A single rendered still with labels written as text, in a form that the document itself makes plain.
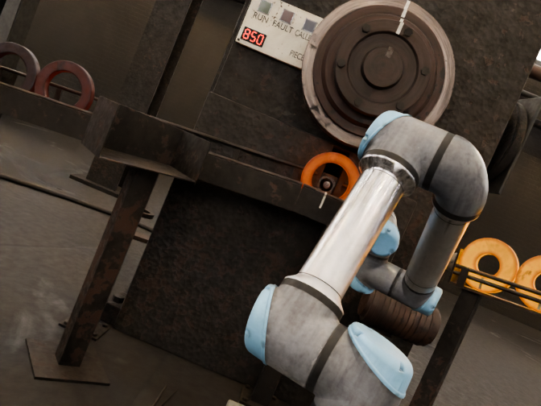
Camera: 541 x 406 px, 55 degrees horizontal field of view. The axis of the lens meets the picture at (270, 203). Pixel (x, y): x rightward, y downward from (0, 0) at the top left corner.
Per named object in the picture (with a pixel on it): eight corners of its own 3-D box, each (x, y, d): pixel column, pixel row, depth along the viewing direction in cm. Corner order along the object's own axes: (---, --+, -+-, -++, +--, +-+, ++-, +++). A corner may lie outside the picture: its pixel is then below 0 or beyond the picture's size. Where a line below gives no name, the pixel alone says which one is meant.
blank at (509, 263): (471, 232, 155) (468, 230, 152) (526, 248, 146) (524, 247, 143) (455, 282, 155) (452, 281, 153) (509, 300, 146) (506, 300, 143)
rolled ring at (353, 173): (369, 166, 163) (367, 166, 166) (315, 142, 163) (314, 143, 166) (345, 219, 165) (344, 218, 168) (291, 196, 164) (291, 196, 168)
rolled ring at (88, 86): (98, 70, 165) (101, 72, 168) (43, 52, 165) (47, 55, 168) (81, 126, 166) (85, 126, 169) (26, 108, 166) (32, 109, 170)
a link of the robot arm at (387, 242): (360, 254, 122) (373, 222, 119) (359, 235, 132) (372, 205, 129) (391, 265, 121) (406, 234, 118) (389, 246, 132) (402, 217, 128)
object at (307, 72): (278, 116, 168) (336, -22, 165) (412, 172, 168) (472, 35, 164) (278, 113, 162) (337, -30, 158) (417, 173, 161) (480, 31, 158)
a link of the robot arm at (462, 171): (521, 146, 93) (439, 296, 129) (462, 123, 97) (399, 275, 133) (503, 183, 86) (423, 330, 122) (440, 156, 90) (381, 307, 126)
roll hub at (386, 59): (318, 96, 157) (355, 8, 155) (403, 131, 157) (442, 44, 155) (320, 93, 151) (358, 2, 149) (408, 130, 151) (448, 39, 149)
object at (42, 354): (4, 337, 144) (99, 95, 139) (96, 349, 159) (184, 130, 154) (10, 377, 128) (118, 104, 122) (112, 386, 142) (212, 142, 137)
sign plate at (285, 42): (235, 42, 176) (256, -8, 174) (306, 72, 175) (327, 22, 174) (234, 40, 173) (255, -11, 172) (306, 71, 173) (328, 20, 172)
